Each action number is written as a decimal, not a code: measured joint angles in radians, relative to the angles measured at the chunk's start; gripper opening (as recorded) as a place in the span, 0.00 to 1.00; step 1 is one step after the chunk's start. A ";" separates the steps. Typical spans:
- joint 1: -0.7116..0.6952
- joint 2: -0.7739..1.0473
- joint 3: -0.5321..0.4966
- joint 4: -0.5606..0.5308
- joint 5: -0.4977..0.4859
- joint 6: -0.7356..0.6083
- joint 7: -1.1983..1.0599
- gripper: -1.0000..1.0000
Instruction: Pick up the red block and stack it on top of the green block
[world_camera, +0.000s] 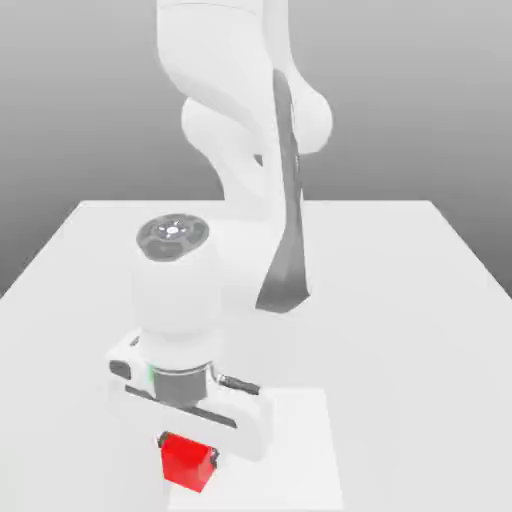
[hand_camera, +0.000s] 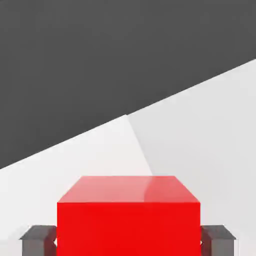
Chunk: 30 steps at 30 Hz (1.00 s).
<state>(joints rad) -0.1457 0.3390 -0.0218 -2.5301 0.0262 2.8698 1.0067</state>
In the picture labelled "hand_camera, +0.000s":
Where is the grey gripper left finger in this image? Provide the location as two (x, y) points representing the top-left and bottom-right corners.
(19, 224), (58, 256)

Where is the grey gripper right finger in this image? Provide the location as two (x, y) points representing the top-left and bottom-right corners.
(199, 224), (240, 256)

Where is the small red cube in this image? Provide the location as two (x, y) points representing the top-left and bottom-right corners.
(56, 175), (201, 256)

